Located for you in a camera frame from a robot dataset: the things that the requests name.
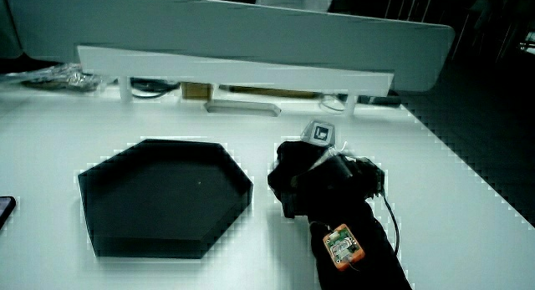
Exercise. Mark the brown cardboard box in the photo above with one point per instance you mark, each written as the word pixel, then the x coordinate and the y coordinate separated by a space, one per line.
pixel 196 90

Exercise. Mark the white partition panel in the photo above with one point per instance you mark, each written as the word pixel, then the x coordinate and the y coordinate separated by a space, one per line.
pixel 251 31

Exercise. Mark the black hexagonal tray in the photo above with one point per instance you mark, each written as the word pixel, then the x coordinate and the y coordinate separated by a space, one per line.
pixel 167 198

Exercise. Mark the brown wooden stick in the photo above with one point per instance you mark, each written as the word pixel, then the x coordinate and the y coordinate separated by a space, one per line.
pixel 271 91

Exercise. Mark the dark chair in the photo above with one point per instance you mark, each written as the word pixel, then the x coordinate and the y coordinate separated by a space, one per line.
pixel 480 18

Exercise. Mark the white shelf riser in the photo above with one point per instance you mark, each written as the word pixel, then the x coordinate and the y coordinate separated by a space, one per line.
pixel 234 70

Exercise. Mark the black smartphone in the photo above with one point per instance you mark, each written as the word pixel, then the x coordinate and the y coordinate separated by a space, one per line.
pixel 5 208

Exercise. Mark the white desk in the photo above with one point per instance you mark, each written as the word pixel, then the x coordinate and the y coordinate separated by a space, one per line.
pixel 443 223

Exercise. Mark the orange sensor module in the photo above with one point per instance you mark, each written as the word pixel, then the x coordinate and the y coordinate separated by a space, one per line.
pixel 343 246

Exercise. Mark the person's right hand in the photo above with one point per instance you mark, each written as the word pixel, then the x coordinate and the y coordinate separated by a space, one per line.
pixel 317 181

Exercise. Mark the clear plastic bag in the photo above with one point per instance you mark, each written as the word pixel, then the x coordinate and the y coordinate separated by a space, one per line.
pixel 62 77

